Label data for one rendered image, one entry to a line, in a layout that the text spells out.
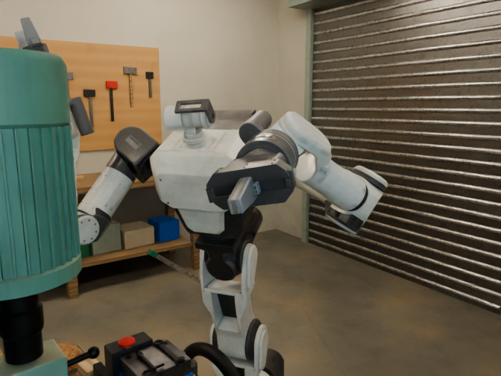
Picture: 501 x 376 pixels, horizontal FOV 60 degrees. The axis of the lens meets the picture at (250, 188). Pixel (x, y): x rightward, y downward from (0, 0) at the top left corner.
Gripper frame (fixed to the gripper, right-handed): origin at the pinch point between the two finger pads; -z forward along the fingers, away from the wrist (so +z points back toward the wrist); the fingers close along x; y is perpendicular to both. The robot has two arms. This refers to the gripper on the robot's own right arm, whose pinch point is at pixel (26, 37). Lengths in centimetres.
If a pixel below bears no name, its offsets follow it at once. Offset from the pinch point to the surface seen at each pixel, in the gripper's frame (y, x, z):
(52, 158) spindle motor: 16, 57, 29
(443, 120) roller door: -272, -67, 90
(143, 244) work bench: -82, -242, 123
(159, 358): 10, 46, 68
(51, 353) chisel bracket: 24, 47, 56
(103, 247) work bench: -50, -241, 111
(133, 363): 14, 45, 66
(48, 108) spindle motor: 14, 59, 23
